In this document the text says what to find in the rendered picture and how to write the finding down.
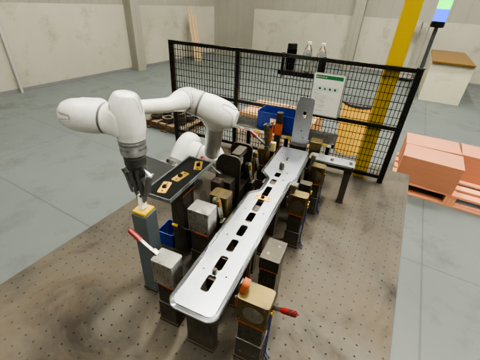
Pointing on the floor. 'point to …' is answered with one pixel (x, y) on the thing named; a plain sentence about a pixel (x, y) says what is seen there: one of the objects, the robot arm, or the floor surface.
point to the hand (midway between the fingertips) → (142, 201)
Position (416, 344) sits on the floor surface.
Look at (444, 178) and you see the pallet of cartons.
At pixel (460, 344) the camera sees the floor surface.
